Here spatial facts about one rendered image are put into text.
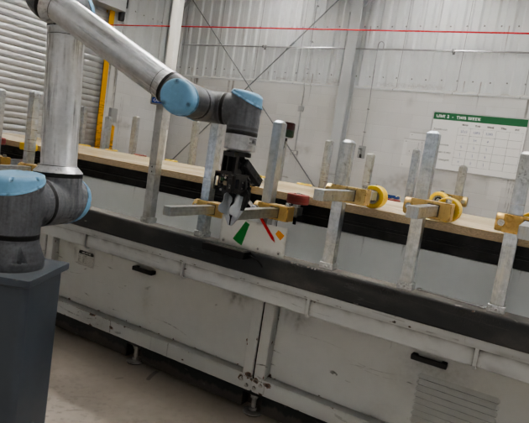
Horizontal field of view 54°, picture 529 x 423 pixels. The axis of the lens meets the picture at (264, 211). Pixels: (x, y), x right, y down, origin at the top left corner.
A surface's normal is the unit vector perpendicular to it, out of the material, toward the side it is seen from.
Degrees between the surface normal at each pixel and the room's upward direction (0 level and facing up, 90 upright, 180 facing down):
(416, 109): 90
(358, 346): 90
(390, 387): 90
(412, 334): 90
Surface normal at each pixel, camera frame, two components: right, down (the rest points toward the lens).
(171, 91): -0.24, 0.11
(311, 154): -0.55, 0.01
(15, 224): 0.53, 0.18
